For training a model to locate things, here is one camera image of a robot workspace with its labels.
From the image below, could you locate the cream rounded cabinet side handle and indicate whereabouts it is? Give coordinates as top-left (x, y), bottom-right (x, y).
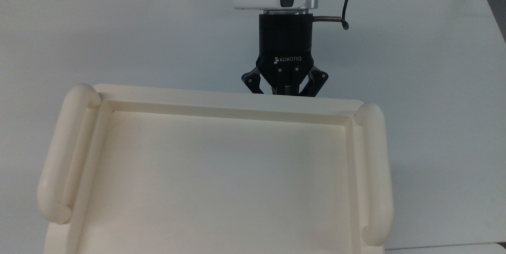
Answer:
top-left (353, 102), bottom-right (395, 246)
top-left (37, 83), bottom-right (102, 225)

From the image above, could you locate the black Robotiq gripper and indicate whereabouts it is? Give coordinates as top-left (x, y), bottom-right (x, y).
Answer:
top-left (242, 10), bottom-right (329, 97)

